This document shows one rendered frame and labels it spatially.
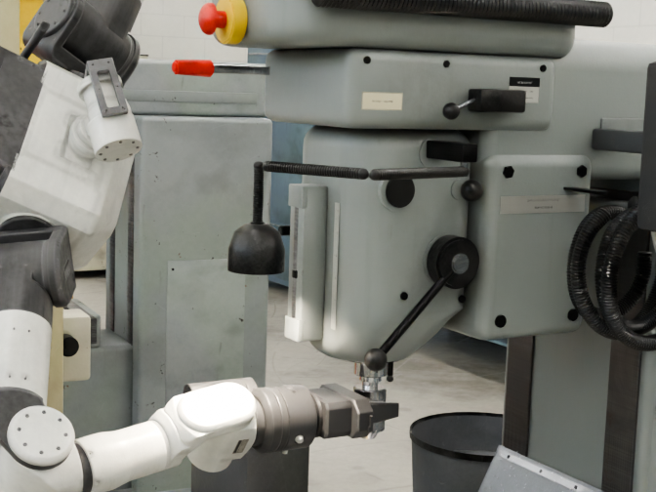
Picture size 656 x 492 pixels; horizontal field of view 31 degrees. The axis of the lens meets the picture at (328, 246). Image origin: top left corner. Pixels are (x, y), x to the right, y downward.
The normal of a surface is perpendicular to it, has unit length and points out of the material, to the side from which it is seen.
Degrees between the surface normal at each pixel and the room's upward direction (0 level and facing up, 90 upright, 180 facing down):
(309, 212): 90
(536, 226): 90
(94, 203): 57
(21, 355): 44
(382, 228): 90
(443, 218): 90
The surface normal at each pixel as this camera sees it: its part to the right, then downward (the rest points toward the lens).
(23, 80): 0.55, -0.44
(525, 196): 0.50, 0.13
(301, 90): -0.87, 0.04
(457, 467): -0.47, 0.17
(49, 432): 0.38, -0.62
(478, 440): -0.04, 0.07
